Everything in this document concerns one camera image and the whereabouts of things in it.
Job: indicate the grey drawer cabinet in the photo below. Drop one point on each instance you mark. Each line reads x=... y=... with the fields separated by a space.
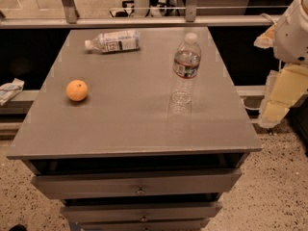
x=123 y=124

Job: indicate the top grey drawer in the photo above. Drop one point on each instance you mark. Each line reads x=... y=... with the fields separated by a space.
x=137 y=183

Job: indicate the bottom grey drawer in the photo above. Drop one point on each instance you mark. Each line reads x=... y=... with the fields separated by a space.
x=160 y=225

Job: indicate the metal railing frame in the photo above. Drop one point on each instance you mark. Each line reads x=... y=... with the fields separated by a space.
x=107 y=14

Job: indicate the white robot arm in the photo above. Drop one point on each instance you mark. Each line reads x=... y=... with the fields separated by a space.
x=288 y=38

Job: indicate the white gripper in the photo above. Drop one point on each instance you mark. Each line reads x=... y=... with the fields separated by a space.
x=293 y=38

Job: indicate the grey drawer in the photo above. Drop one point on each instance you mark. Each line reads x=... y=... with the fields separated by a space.
x=160 y=225
x=137 y=183
x=142 y=212

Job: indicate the clear water bottle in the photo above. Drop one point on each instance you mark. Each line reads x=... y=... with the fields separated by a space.
x=184 y=70

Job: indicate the orange fruit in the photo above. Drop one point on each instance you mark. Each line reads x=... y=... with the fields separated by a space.
x=76 y=90

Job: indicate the white packet on ledge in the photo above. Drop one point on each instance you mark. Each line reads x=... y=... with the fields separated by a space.
x=9 y=90

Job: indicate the middle grey drawer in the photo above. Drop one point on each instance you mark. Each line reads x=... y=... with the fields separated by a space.
x=142 y=212

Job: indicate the lying white labelled bottle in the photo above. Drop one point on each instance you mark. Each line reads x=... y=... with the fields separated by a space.
x=114 y=42

